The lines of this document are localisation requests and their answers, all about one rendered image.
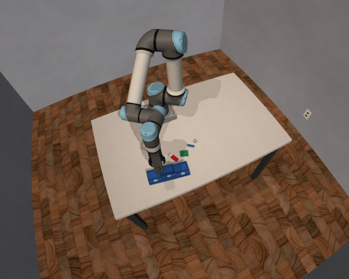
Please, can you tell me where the blue rack of bins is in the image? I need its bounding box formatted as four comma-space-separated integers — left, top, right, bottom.
147, 161, 190, 185

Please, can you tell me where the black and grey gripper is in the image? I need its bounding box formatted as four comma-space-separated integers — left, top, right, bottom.
148, 147, 166, 167

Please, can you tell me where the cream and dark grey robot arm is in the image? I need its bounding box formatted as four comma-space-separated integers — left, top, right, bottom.
120, 29, 188, 152

